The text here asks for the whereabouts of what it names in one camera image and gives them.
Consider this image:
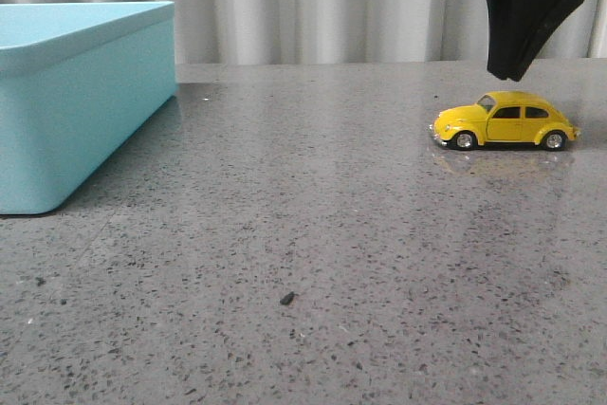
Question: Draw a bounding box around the light blue storage box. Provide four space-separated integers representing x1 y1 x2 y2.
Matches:
1 1 176 215

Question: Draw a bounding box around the small black debris piece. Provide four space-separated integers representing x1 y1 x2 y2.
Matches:
280 291 295 305

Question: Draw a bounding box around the yellow toy beetle car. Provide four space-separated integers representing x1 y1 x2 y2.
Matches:
429 91 580 151

